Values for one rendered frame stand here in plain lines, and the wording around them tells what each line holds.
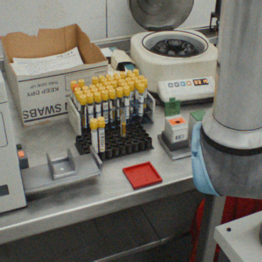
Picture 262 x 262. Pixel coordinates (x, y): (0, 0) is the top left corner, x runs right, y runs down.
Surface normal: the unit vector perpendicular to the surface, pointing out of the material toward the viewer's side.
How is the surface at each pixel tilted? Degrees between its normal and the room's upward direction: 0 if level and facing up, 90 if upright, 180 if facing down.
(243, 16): 93
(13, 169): 90
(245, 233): 5
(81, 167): 0
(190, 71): 90
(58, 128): 0
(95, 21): 90
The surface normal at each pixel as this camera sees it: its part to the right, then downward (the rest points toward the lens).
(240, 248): -0.02, -0.86
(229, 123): -0.57, 0.51
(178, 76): 0.24, 0.55
